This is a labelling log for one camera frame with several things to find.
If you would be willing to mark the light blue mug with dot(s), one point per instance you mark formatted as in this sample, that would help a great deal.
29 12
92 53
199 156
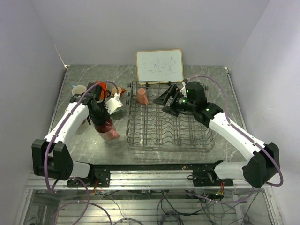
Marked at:
79 89

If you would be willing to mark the small orange cup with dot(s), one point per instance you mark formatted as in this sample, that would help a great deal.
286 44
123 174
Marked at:
117 90

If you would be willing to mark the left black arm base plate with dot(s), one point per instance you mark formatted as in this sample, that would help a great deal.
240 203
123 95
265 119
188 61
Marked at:
98 177

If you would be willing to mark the salmon pink mug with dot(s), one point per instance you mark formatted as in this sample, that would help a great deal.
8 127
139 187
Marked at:
141 96

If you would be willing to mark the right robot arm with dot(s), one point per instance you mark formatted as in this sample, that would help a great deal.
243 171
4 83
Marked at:
261 159

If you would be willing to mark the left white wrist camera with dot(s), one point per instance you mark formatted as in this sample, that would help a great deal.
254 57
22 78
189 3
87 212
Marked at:
113 104

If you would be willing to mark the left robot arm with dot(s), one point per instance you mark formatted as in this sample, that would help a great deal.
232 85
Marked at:
51 157

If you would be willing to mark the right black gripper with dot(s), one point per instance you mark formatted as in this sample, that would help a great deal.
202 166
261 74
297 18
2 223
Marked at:
164 98

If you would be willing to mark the grey wire dish rack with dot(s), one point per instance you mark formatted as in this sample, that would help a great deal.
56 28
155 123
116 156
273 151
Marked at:
149 128

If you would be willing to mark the dusty pink mug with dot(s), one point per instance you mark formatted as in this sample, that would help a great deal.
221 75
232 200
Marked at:
107 131

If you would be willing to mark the white whiteboard with wooden frame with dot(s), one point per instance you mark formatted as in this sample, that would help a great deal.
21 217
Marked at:
159 66

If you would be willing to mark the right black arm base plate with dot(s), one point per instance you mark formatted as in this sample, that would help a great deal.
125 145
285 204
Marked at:
203 175

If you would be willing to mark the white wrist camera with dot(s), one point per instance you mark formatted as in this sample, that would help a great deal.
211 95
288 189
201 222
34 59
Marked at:
183 89
113 104

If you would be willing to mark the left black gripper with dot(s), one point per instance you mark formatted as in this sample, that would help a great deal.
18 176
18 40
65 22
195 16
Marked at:
102 120

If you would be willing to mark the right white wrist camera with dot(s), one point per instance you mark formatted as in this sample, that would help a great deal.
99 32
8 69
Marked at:
183 89

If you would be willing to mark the large orange mug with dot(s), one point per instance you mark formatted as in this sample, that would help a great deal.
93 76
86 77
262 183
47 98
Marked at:
104 92

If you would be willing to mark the aluminium frame rail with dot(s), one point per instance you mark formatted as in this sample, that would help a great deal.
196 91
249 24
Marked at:
131 180

